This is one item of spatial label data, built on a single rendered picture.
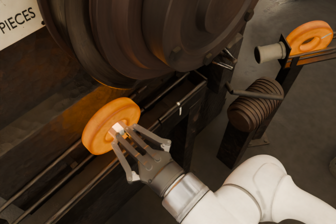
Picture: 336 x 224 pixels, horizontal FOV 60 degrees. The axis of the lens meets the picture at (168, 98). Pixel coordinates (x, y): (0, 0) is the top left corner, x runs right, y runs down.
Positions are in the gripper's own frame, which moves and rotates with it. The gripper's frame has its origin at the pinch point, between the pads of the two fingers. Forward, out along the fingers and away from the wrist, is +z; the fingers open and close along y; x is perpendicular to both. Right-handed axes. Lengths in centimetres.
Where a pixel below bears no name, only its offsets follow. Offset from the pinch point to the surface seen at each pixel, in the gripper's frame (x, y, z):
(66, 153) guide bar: -8.0, -11.4, 5.2
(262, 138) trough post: -80, 70, -23
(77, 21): 33.3, -1.4, -1.4
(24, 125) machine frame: 5.0, -14.6, 10.1
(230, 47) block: -2.3, 40.8, -3.7
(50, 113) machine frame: 5.0, -9.0, 8.7
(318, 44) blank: -11, 72, -20
